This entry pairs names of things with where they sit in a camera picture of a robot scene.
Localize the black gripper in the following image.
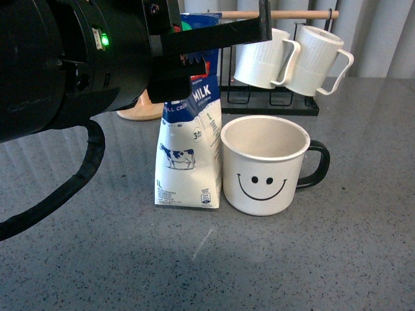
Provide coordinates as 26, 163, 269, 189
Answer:
143, 1, 272, 104

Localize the blue white milk carton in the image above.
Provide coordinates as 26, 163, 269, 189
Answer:
154, 12, 223, 209

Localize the white smiley face mug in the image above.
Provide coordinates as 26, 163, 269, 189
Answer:
220, 115, 330, 216

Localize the cream ribbed mug left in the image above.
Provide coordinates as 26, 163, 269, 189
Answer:
233, 29, 301, 89

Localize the cream ribbed mug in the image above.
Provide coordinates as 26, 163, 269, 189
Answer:
284, 26, 354, 97
233, 29, 301, 89

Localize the wooden mug tree stand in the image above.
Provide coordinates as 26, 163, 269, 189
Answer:
117, 90, 164, 121

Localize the cream ribbed mug right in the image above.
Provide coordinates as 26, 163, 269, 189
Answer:
284, 26, 354, 97

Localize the grey curtain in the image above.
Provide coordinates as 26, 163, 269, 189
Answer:
176, 0, 415, 78

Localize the black wire mug rack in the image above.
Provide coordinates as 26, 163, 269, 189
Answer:
219, 8, 339, 116

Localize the black sleeved cable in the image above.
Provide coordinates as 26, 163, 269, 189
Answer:
0, 119, 106, 242

